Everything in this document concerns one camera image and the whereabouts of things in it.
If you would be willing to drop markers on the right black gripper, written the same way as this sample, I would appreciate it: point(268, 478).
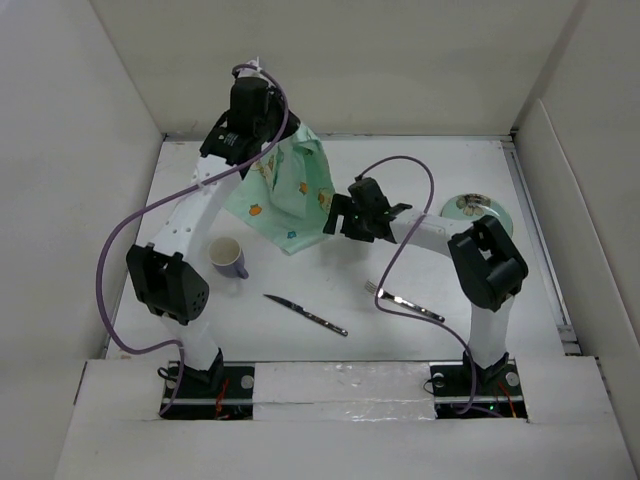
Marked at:
point(342, 204)

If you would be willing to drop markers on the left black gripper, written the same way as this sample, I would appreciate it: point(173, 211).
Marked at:
point(274, 100)

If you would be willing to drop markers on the green cartoon print cloth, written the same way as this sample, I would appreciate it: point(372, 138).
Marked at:
point(286, 196)

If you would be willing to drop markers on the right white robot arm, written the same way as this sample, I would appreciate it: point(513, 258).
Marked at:
point(489, 267)

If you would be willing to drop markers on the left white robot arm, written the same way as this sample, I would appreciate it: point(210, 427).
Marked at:
point(167, 274)

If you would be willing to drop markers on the steel fork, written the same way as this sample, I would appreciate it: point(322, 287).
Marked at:
point(382, 294)

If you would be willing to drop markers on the steel table knife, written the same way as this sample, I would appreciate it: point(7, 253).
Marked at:
point(308, 315)

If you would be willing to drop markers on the purple ceramic mug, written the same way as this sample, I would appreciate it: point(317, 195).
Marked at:
point(227, 258)

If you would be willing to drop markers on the light green floral plate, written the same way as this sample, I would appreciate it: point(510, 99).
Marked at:
point(471, 206)

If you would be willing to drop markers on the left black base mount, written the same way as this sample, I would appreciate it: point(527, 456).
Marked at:
point(228, 397)

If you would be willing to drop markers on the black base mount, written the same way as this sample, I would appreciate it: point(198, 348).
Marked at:
point(228, 397)
point(496, 395)

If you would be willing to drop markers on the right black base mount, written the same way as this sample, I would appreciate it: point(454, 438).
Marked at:
point(496, 395)

